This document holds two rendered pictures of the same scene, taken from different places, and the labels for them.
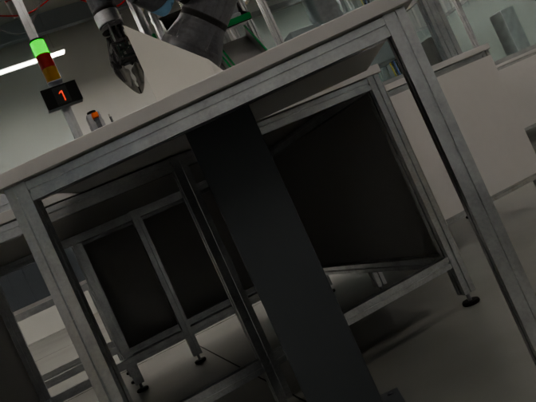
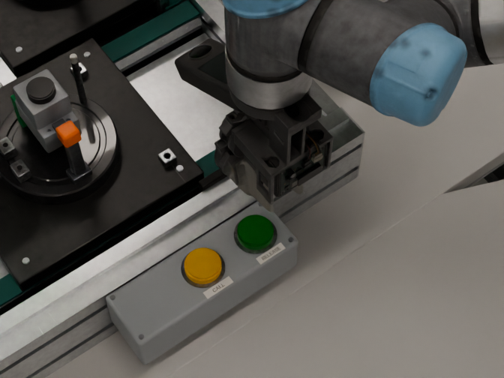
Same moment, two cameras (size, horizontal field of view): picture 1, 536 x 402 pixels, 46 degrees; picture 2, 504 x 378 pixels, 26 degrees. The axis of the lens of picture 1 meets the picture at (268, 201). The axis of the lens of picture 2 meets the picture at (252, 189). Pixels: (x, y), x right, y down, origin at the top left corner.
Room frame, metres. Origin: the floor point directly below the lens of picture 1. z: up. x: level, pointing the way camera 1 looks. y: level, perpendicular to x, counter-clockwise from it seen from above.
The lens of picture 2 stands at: (1.31, 0.39, 2.02)
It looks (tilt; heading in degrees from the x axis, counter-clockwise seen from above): 59 degrees down; 343
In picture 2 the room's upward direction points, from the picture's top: straight up
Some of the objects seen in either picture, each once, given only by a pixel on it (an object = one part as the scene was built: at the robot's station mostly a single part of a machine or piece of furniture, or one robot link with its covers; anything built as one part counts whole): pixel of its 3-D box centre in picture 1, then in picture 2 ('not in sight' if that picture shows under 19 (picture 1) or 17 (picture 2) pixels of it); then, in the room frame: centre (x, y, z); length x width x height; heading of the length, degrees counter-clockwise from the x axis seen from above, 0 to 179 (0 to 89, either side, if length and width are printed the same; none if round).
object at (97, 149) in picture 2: not in sight; (57, 147); (2.02, 0.40, 0.98); 0.14 x 0.14 x 0.02
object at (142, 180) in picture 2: not in sight; (59, 156); (2.02, 0.40, 0.96); 0.24 x 0.24 x 0.02; 19
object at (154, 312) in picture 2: not in sight; (204, 280); (1.84, 0.28, 0.93); 0.21 x 0.07 x 0.06; 109
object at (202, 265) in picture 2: not in sight; (202, 267); (1.84, 0.28, 0.96); 0.04 x 0.04 x 0.02
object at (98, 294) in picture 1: (281, 226); not in sight; (3.56, -0.02, 0.43); 2.20 x 0.38 x 0.86; 109
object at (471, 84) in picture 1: (402, 174); not in sight; (3.26, -0.70, 0.43); 1.11 x 0.68 x 0.86; 109
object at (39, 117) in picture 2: (95, 122); (40, 100); (2.03, 0.41, 1.06); 0.08 x 0.04 x 0.07; 19
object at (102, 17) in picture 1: (110, 20); (272, 62); (1.85, 0.21, 1.28); 0.08 x 0.08 x 0.05
